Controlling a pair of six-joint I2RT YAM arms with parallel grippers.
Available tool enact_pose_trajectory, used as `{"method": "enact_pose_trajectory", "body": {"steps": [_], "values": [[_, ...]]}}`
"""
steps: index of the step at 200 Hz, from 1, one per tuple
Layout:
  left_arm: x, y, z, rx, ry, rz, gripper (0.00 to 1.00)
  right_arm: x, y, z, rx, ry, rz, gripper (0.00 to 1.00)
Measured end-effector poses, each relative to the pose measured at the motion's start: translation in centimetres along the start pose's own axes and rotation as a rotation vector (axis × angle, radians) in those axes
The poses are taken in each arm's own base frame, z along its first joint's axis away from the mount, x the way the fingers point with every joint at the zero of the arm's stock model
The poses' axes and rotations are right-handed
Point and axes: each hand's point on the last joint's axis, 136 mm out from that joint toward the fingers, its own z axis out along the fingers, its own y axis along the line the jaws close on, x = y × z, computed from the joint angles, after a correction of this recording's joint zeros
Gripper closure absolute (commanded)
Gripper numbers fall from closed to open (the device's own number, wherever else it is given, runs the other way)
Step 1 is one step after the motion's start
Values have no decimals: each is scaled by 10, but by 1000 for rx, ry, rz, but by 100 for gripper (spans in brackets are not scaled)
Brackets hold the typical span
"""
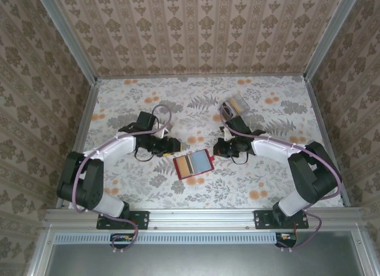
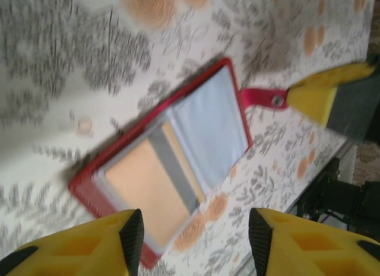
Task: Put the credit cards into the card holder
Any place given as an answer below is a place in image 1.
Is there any red card holder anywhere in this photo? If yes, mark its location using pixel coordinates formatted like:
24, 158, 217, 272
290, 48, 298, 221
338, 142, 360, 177
172, 148, 216, 181

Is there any blue credit card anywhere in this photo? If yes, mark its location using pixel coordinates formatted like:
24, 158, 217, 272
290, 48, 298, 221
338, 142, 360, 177
191, 151, 211, 173

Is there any clear acrylic card stand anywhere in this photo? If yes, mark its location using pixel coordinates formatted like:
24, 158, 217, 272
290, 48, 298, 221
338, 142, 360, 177
218, 94, 249, 119

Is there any floral table cover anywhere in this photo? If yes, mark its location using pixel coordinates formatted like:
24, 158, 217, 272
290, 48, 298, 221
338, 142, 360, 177
67, 76, 346, 211

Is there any grey metal panel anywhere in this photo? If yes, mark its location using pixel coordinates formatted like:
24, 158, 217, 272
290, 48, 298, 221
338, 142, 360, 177
28, 225, 380, 276

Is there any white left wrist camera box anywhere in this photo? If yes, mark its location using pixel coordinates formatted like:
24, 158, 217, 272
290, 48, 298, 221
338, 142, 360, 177
158, 125, 174, 139

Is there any thin black right gripper cable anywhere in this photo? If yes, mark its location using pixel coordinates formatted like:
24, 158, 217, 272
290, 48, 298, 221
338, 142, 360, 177
230, 152, 249, 166

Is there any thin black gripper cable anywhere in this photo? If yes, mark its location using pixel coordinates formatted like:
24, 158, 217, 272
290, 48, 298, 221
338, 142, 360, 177
230, 152, 249, 166
132, 147, 156, 163

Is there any thin black left gripper cable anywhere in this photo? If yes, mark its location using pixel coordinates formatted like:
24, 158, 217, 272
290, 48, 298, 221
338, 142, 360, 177
132, 147, 156, 163

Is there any aluminium wall-side rail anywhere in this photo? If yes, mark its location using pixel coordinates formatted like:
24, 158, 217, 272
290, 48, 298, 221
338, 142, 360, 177
96, 74, 308, 80

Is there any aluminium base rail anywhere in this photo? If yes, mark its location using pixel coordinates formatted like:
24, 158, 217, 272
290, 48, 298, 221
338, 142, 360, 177
44, 207, 368, 231

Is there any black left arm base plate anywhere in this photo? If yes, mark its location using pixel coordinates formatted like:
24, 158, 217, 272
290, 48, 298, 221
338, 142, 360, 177
96, 210, 149, 230

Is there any aluminium side rail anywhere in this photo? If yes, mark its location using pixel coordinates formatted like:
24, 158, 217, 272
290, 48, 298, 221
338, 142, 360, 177
305, 77, 352, 208
55, 80, 101, 210

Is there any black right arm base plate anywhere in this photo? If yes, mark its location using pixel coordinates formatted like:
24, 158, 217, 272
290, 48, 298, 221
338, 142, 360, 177
254, 210, 309, 230

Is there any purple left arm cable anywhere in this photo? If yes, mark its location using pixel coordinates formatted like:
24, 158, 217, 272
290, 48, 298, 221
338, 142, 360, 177
72, 103, 173, 253

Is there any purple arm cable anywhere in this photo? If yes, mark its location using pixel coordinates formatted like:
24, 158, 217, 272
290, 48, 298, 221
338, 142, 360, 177
72, 103, 173, 253
218, 108, 343, 253

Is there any grey slotted cable duct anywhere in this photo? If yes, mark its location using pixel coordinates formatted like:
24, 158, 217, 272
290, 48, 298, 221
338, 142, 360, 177
55, 231, 297, 245

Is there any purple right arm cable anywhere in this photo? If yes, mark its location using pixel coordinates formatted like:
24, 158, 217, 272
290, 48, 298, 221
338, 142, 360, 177
218, 108, 343, 253

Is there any aluminium frame post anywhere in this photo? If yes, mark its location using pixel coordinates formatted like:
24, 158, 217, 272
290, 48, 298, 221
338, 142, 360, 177
304, 0, 362, 83
34, 0, 99, 85

